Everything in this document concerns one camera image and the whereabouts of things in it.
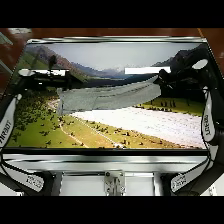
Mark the grey garment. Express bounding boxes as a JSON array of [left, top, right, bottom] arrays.
[[56, 75, 163, 116]]

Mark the silver frame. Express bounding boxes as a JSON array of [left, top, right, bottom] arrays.
[[0, 152, 224, 197]]

